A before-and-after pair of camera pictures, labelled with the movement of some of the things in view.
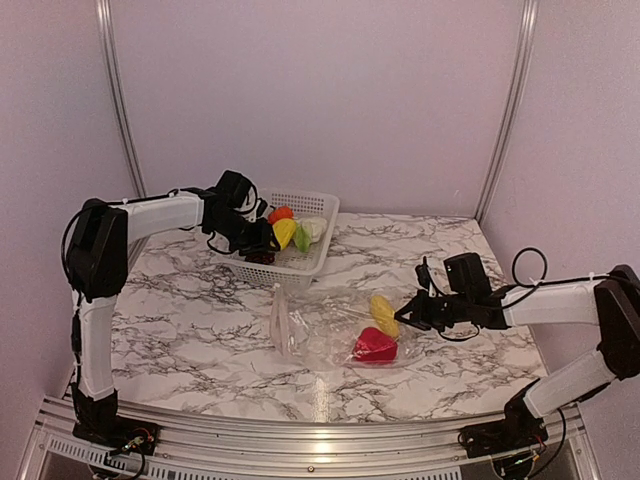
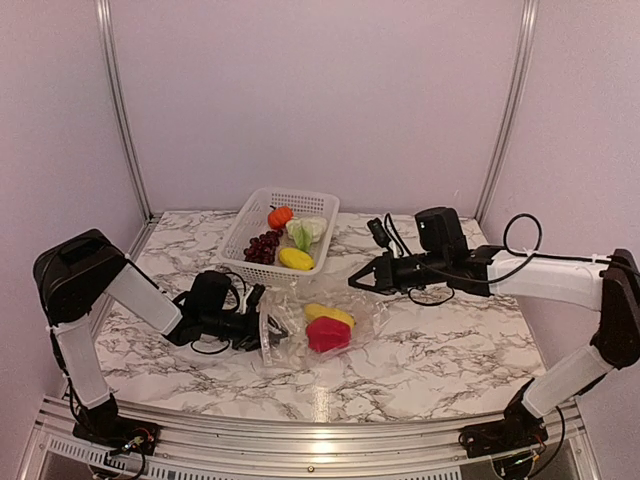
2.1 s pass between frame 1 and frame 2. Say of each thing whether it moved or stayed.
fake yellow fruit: moved
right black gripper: moved
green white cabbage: stayed
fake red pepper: moved
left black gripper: moved
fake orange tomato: stayed
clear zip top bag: moved
